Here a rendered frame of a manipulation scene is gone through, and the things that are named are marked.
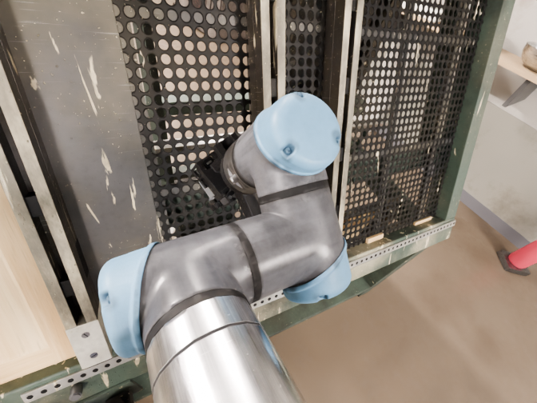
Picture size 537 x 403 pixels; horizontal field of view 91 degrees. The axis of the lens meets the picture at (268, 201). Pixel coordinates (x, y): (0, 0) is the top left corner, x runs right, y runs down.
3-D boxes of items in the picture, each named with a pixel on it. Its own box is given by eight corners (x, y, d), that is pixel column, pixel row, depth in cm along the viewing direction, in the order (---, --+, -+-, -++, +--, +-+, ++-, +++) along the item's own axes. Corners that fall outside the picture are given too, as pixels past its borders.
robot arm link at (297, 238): (243, 309, 28) (216, 209, 28) (324, 272, 33) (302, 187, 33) (276, 333, 21) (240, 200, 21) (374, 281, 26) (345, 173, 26)
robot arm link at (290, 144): (288, 187, 21) (260, 84, 21) (241, 203, 31) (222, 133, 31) (359, 169, 25) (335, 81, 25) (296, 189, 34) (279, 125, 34)
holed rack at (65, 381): (25, 401, 60) (25, 404, 59) (21, 393, 59) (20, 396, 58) (453, 225, 130) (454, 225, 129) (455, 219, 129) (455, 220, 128)
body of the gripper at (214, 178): (222, 149, 48) (245, 123, 37) (250, 187, 50) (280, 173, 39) (188, 173, 45) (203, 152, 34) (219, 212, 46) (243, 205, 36)
